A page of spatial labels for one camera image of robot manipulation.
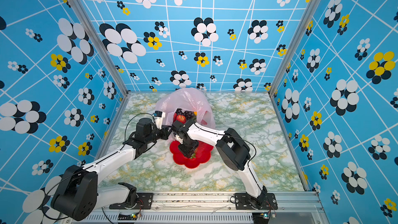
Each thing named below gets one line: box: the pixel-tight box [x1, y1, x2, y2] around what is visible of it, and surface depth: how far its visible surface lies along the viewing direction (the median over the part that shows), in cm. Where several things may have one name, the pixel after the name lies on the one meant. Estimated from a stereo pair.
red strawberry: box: [176, 114, 187, 124], surface depth 101 cm
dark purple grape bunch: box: [175, 107, 195, 120], surface depth 104 cm
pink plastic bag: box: [154, 87, 216, 129], surface depth 96 cm
